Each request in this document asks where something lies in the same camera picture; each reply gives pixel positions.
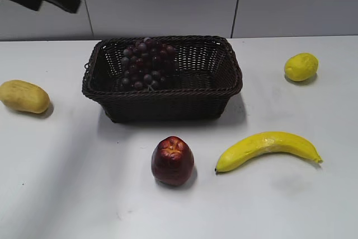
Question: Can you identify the purple grape bunch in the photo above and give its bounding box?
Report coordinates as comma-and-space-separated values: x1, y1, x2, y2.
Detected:
119, 38, 178, 91

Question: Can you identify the dark brown wicker basket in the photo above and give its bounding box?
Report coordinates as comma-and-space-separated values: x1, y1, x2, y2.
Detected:
82, 35, 243, 123

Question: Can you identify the yellow potato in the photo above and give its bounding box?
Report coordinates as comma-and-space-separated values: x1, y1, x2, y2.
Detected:
1, 79, 50, 114

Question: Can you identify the dark red apple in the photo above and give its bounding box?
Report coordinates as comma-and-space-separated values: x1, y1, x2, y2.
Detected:
151, 136, 194, 186

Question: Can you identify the yellow lemon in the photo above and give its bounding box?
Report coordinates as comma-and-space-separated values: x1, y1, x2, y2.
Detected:
284, 53, 319, 82

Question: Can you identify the yellow banana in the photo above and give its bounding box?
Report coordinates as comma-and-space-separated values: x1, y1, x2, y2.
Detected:
215, 132, 323, 173

